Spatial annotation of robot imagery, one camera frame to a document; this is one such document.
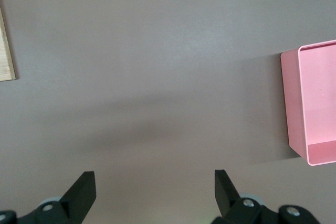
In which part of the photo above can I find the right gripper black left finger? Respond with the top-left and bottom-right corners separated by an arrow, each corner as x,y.
0,170 -> 96,224

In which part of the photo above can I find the wooden cutting board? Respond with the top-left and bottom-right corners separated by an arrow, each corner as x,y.
0,0 -> 17,82

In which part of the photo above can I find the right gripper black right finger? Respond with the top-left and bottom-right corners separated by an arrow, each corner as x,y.
211,169 -> 320,224

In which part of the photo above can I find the pink plastic box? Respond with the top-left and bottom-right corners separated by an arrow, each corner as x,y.
280,39 -> 336,167

